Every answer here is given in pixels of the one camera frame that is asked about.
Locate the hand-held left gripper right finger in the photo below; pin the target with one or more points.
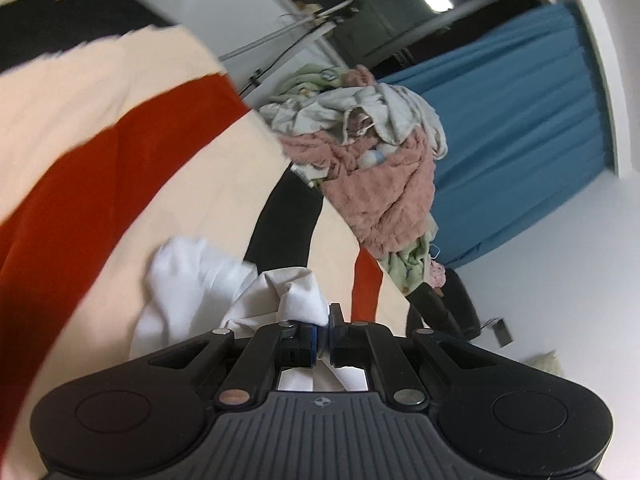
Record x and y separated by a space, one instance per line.
334 347

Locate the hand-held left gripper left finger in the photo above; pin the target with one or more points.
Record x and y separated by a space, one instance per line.
307 346

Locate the white t-shirt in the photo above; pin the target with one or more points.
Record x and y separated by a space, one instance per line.
200 280

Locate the pale green blanket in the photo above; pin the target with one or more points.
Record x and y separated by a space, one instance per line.
407 260

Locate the black armchair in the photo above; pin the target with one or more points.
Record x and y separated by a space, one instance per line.
450 310

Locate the small pink cloth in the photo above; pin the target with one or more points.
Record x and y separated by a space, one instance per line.
437 272

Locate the pink fluffy blanket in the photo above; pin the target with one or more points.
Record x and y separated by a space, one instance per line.
390 200

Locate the white blue plush ball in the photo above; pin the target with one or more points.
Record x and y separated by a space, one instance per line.
377 156

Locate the grey hoodie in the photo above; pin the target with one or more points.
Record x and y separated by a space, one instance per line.
325 105

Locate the red black cream striped blanket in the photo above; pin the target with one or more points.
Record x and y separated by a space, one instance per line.
125 160

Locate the green printed blanket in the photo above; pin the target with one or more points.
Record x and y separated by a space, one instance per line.
305 80

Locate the blue curtain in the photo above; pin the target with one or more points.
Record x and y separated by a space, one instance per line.
510 125

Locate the silver tripod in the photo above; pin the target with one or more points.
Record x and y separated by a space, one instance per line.
300 22

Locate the dark window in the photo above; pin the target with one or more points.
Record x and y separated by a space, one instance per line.
390 25

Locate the black wall socket with charger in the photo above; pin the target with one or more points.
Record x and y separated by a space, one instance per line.
502 332

